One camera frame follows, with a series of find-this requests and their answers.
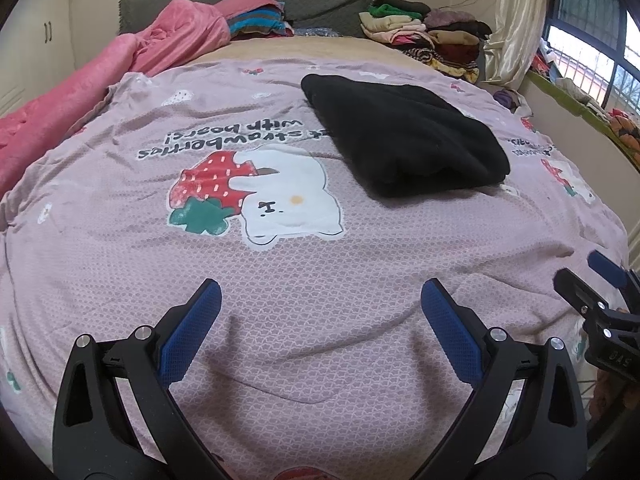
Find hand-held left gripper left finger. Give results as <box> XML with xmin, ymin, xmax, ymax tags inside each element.
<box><xmin>52</xmin><ymin>278</ymin><xmax>223</xmax><ymax>480</ymax></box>

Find window with bars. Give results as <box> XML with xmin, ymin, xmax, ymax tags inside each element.
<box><xmin>542</xmin><ymin>0</ymin><xmax>640</xmax><ymax>116</ymax></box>

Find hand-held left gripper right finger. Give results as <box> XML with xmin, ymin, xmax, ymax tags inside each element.
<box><xmin>417</xmin><ymin>278</ymin><xmax>588</xmax><ymax>480</ymax></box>

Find green windowsill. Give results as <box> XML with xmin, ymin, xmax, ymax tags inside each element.
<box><xmin>525</xmin><ymin>67</ymin><xmax>640</xmax><ymax>171</ymax></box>

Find pink fleece blanket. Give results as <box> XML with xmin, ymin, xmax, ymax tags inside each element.
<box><xmin>0</xmin><ymin>0</ymin><xmax>232</xmax><ymax>201</ymax></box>

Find windowsill clutter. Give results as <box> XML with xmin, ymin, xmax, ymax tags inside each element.
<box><xmin>530</xmin><ymin>40</ymin><xmax>640</xmax><ymax>153</ymax></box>

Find white wardrobe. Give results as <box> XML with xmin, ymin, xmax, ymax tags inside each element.
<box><xmin>0</xmin><ymin>0</ymin><xmax>76</xmax><ymax>116</ymax></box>

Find grey padded headboard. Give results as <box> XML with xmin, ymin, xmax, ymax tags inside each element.
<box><xmin>117</xmin><ymin>0</ymin><xmax>378</xmax><ymax>38</ymax></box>

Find pile of folded clothes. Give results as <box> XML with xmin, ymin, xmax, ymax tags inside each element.
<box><xmin>359</xmin><ymin>0</ymin><xmax>493</xmax><ymax>85</ymax></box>

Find cream satin curtain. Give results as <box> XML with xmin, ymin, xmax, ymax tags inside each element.
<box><xmin>482</xmin><ymin>0</ymin><xmax>551</xmax><ymax>86</ymax></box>

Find black sweater with orange cuffs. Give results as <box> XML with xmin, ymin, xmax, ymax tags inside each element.
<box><xmin>301</xmin><ymin>74</ymin><xmax>511</xmax><ymax>198</ymax></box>

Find pink folded towel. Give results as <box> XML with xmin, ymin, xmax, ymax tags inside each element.
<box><xmin>215</xmin><ymin>0</ymin><xmax>281</xmax><ymax>18</ymax></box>

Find lilac strawberry print bedsheet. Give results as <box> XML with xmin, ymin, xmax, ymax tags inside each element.
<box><xmin>0</xmin><ymin>57</ymin><xmax>631</xmax><ymax>480</ymax></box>

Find white bag with purple clothes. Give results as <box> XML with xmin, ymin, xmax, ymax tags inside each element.
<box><xmin>492</xmin><ymin>87</ymin><xmax>533</xmax><ymax>118</ymax></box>

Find beige bed sheet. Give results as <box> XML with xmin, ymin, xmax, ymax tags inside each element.
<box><xmin>185</xmin><ymin>35</ymin><xmax>441</xmax><ymax>73</ymax></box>

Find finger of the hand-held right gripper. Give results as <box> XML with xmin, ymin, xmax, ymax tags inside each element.
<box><xmin>554</xmin><ymin>267</ymin><xmax>608</xmax><ymax>317</ymax></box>
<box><xmin>587</xmin><ymin>251</ymin><xmax>640</xmax><ymax>292</ymax></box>

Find blue striped folded clothes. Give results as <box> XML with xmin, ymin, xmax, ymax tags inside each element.
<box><xmin>227</xmin><ymin>6</ymin><xmax>295</xmax><ymax>38</ymax></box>

